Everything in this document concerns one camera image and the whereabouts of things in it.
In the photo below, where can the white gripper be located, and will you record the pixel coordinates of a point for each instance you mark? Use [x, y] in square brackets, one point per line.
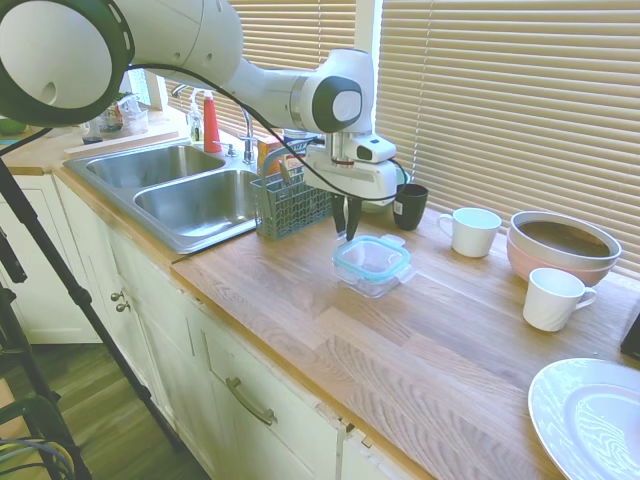
[360, 177]

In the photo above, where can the clear lid with teal seal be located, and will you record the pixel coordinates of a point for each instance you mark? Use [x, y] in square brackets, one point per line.
[370, 255]

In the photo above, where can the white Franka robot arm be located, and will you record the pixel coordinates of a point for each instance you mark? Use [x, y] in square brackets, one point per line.
[225, 45]

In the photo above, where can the clear glass food container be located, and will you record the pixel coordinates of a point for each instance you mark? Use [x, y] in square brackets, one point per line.
[370, 289]

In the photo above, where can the grey plastic cutlery basket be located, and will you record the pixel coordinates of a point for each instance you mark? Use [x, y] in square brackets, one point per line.
[295, 210]

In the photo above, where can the black cup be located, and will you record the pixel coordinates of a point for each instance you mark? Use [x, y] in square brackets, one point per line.
[410, 210]

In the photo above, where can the mint green bowl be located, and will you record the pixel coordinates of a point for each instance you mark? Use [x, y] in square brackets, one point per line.
[404, 176]

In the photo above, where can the white jar with blue label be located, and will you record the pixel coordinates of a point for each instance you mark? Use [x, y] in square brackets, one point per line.
[295, 137]

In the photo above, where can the orange cardboard box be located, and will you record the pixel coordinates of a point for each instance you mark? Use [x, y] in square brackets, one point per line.
[270, 150]

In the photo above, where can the white ceramic mug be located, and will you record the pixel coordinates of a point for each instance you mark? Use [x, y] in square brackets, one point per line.
[547, 305]
[472, 237]

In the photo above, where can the sink soap pump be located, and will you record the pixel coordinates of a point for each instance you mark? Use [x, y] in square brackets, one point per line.
[231, 150]

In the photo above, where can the stainless steel double sink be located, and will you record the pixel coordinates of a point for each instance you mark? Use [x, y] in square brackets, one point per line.
[200, 210]

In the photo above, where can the red bottle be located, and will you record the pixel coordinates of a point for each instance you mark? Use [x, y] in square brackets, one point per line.
[212, 125]

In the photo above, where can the clear soap bottle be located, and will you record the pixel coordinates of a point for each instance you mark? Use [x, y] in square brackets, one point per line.
[196, 125]

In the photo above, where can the grey bowl with brown inside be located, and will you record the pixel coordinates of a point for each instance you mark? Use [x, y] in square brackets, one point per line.
[531, 248]

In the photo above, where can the wide beige window blind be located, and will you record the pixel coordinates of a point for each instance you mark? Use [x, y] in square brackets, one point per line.
[500, 100]

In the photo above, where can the white kitchen cabinet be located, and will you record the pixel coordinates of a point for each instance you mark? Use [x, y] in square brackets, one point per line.
[165, 350]

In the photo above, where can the round metal cabinet knob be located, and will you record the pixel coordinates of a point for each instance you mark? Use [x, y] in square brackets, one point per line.
[123, 306]
[117, 296]

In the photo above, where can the narrow white window blind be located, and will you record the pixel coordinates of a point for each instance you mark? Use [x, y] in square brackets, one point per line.
[140, 90]

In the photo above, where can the clear plastic package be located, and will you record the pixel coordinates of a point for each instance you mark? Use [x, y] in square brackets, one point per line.
[125, 115]

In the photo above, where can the black tripod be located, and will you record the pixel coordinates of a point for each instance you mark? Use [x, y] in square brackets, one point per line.
[80, 295]

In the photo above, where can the white dinner plate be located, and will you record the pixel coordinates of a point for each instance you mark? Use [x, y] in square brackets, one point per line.
[590, 425]

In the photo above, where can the bright green bowl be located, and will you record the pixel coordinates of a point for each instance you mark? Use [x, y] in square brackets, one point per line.
[12, 126]

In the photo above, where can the dark green clamp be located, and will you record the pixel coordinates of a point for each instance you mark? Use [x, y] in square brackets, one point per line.
[47, 415]

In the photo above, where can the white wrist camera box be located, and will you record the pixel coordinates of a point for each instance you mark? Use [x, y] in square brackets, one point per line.
[372, 147]

